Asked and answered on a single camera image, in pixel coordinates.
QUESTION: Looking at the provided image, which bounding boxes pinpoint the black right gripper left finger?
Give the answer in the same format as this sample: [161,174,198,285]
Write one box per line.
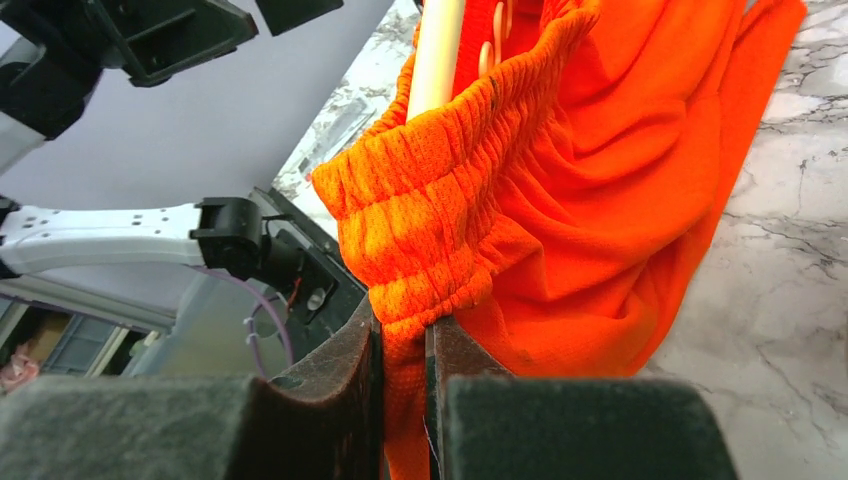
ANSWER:
[1,302,384,479]

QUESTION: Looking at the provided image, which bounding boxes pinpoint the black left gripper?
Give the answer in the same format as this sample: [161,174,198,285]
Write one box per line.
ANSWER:
[86,0,344,88]

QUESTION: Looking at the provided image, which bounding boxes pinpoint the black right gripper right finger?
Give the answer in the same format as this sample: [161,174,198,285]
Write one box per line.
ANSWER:
[426,318,737,479]

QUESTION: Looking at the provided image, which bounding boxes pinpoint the orange garment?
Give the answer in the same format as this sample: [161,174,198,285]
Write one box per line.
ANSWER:
[312,1,806,479]

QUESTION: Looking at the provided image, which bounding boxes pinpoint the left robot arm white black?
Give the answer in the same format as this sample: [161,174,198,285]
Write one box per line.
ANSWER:
[1,1,306,287]

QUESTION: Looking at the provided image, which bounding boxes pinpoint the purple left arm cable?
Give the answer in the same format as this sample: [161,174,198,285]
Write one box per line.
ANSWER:
[192,264,296,379]

